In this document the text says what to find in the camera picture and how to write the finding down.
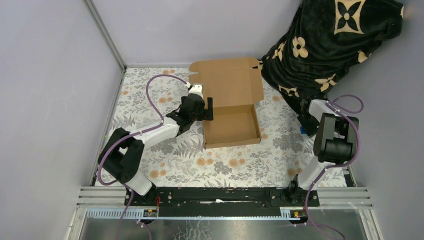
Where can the brown cardboard box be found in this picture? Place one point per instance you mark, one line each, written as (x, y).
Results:
(235, 85)

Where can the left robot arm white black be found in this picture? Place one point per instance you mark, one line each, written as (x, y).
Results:
(122, 154)

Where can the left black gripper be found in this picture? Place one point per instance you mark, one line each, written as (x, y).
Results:
(206, 114)

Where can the black floral blanket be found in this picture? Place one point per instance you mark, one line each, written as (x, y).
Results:
(324, 40)

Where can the aluminium frame rail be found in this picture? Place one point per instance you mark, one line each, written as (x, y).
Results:
(329, 197)

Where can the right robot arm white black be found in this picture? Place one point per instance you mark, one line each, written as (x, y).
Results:
(335, 143)

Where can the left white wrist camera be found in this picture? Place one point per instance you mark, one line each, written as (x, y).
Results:
(196, 88)

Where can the floral patterned table mat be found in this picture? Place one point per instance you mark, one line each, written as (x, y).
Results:
(283, 152)

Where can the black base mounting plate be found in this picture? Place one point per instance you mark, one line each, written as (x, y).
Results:
(223, 201)

